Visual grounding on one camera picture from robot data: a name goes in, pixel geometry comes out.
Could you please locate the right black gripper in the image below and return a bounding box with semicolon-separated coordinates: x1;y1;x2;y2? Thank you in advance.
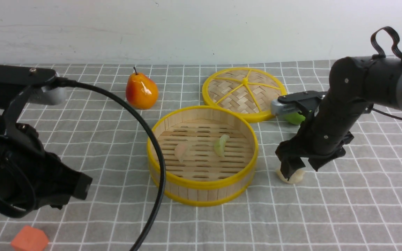
275;91;369;180

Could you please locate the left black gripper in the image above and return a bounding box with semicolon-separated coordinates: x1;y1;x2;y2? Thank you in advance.
0;84;93;218

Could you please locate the white dumpling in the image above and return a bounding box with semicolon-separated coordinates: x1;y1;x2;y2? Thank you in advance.
276;168;306;184

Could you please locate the green dumpling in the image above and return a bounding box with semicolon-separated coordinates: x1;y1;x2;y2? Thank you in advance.
214;135;230;157

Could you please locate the pink dumpling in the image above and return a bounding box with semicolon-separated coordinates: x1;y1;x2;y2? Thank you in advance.
174;142;191;163

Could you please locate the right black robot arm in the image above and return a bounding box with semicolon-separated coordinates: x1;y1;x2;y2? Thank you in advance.
270;26;402;180

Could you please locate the woven bamboo steamer lid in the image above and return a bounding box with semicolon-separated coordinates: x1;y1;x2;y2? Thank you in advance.
201;67;287;123

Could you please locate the bamboo steamer tray yellow rim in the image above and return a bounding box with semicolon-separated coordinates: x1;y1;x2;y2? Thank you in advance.
152;106;259;207

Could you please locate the green toy watermelon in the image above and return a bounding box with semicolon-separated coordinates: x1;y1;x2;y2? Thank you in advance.
283;112;306;126

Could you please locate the orange block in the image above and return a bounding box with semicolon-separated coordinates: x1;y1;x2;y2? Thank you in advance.
10;225;49;251

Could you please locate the orange pear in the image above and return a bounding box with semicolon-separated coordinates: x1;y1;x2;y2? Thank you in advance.
125;67;159;110

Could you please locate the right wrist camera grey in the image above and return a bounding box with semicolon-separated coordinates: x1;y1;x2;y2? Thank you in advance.
270;91;327;117

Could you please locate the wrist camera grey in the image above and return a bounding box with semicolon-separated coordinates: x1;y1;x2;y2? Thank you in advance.
0;64;67;106
270;91;327;117

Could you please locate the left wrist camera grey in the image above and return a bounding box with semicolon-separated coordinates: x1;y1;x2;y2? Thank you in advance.
0;64;67;106

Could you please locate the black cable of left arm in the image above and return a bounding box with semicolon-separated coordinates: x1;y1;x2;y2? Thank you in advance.
53;77;167;251

